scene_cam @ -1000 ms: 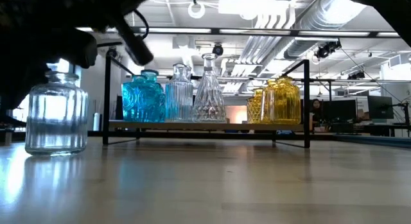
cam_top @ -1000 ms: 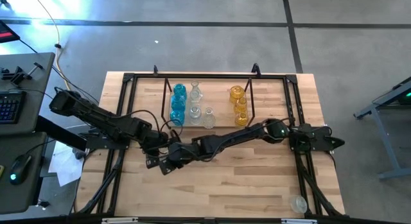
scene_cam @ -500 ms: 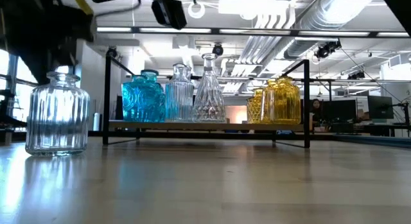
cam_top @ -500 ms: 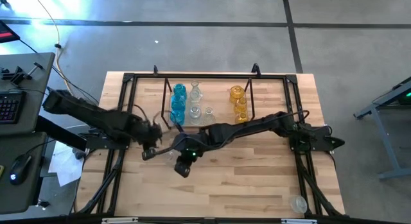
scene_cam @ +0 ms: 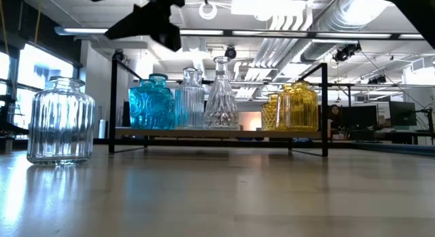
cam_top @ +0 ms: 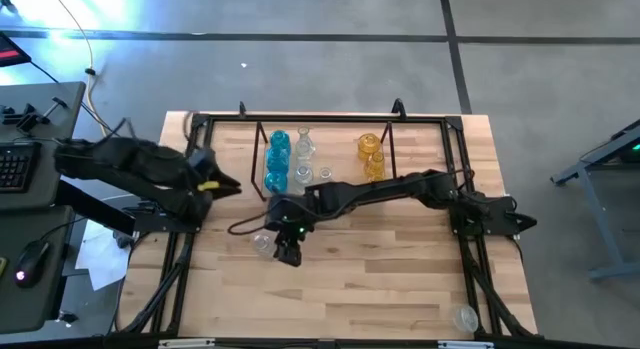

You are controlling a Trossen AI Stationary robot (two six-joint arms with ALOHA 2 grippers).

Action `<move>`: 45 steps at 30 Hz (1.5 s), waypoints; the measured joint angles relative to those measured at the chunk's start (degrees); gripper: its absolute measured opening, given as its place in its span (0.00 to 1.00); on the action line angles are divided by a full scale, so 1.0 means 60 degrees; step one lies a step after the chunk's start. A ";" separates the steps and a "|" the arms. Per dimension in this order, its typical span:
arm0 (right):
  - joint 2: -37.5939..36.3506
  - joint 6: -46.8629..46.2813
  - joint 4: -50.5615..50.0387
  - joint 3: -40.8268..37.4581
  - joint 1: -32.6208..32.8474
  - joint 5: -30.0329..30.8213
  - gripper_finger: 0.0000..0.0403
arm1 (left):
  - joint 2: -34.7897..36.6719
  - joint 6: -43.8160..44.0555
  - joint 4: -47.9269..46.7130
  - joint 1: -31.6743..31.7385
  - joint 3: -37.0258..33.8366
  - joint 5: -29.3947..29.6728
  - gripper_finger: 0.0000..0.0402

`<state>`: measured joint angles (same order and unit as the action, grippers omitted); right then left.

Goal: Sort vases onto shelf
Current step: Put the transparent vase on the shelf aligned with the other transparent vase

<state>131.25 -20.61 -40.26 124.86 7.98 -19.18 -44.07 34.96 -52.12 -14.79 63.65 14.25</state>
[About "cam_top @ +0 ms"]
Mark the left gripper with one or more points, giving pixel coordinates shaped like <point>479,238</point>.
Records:
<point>201,164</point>

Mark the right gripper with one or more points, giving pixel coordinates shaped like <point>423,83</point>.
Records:
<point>291,219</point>

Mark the teal embossed glass vase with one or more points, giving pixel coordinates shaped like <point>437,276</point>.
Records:
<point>276,181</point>

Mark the teal hobnail glass vase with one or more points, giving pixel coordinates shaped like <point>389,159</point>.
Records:
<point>277,159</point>

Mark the teal round glass vase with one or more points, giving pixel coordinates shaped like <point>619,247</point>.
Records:
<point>280,139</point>

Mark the clear ribbed glass vase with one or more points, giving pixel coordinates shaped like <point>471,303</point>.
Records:
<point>303,175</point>

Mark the clear glass bottle vase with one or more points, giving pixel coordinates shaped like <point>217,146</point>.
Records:
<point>305,150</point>

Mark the yellow glass vase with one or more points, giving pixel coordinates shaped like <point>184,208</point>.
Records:
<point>375,161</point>

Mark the yellow square hobnail vase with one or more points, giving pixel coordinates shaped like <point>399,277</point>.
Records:
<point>369,145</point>

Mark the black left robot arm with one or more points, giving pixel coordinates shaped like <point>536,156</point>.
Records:
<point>130,169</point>

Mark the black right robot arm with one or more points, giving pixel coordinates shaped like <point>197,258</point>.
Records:
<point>390,191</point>

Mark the yellow tag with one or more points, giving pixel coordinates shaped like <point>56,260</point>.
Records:
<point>207,186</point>

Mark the grey caster wheel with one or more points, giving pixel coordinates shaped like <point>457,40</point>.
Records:
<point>122,239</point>

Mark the black support beam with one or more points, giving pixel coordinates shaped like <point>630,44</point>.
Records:
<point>95,209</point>

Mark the white paper sheet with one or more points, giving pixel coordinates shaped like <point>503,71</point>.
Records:
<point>102,259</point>

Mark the small black clip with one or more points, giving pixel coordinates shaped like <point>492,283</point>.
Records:
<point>67,317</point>

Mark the black computer mouse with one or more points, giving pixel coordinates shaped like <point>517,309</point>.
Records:
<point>31,261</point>

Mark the black clamp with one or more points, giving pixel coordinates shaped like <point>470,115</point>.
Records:
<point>25,120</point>

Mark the black keyboard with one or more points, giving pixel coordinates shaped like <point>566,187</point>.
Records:
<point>15,166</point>

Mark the dark grey desk surface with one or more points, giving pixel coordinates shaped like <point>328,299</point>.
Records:
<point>15,224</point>

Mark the black screen device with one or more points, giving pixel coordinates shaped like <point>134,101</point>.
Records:
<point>10,51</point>

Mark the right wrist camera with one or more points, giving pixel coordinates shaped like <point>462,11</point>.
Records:
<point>290,255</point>

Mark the black frame bracket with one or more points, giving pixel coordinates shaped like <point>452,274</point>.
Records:
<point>398,108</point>
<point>242,109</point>

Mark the wooden shelf black metal frame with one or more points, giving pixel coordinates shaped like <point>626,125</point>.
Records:
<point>335,149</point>

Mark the black aluminium table frame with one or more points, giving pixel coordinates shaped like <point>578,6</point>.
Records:
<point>325,118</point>

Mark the white metal bracket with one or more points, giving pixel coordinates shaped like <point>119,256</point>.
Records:
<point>465,344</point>
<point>186,343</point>

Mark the blue-grey metal table frame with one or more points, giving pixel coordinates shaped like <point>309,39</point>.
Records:
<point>595,209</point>

